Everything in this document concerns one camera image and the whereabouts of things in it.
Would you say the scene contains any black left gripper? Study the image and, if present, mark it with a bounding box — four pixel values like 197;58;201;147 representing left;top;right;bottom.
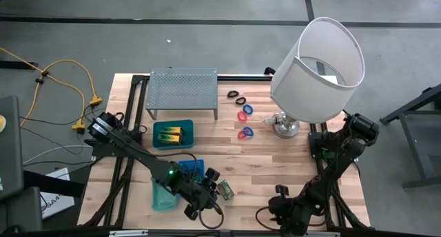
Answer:
180;167;221;221

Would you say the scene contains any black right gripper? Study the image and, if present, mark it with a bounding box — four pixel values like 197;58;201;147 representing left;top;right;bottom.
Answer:
267;184;306;236

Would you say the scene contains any blue slotted plastic basket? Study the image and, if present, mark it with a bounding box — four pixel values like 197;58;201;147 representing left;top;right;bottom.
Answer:
177;158;207;185

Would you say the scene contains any light teal plastic bin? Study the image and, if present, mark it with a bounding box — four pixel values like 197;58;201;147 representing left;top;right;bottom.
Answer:
150;176;178;212

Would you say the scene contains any dark teal plastic tub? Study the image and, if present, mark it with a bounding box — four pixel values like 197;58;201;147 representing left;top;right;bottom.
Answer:
152;118;195;151

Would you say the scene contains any grey perforated metal riser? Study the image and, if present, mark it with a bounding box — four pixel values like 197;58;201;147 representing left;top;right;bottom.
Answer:
145;68;219;121

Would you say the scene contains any silver lamp white shade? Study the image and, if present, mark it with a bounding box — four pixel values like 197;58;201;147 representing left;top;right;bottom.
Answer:
263;17;367;139

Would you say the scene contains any white cardboard box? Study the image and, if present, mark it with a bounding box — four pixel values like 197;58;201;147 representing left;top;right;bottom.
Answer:
39;166;76;220

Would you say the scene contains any dark grey monitor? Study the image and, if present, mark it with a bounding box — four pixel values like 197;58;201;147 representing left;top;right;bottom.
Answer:
0;95;25;200

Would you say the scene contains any clear lamp cord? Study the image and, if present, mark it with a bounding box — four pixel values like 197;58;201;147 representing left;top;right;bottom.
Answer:
263;113;282;125

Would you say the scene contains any black aluminium rig frame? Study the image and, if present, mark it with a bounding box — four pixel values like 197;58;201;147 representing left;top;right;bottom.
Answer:
77;73;372;237

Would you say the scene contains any yellow extension cable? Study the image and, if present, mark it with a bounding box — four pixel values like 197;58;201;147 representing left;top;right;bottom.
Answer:
0;46;103;135

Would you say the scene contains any white cable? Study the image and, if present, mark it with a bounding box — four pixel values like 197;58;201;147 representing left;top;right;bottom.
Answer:
21;144;95;166

